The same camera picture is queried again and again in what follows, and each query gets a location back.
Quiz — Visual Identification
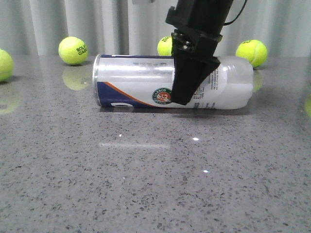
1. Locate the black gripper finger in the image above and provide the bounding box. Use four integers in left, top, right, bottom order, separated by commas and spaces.
171, 29, 221, 105

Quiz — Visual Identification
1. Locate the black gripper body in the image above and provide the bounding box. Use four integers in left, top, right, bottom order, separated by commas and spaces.
165, 0, 233, 43

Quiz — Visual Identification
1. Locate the white Wilson tennis ball can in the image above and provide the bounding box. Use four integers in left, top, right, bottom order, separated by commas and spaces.
92, 54, 254, 110

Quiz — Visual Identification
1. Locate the centre tennis ball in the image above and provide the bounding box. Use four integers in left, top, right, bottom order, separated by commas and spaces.
157, 36, 173, 56

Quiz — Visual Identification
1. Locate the right tennis ball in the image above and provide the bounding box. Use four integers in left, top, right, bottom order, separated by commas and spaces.
235, 39, 268, 67

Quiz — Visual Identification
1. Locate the Roland Garros tennis ball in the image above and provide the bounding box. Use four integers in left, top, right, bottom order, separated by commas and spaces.
58, 36, 88, 65

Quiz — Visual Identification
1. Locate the far left tennis ball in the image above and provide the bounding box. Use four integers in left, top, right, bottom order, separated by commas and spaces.
0, 50, 14, 82

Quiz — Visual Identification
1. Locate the grey pleated curtain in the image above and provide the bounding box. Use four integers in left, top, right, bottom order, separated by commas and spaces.
0, 0, 311, 57

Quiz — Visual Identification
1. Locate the black cable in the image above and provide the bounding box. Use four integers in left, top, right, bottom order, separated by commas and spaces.
223, 0, 248, 26

